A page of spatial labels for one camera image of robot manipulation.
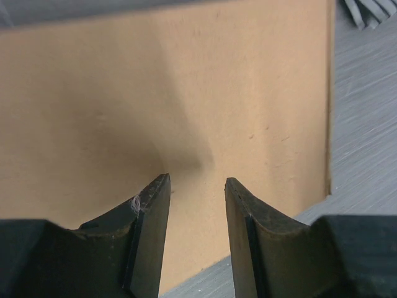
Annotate black white striped cloth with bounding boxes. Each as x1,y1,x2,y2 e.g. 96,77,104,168
339,0,396,30

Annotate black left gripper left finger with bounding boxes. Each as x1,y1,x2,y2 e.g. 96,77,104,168
1,174,171,297

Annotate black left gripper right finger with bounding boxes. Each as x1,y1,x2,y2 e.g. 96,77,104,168
225,178,396,297

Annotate brown cardboard box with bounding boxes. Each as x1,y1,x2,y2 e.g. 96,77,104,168
1,1,335,293

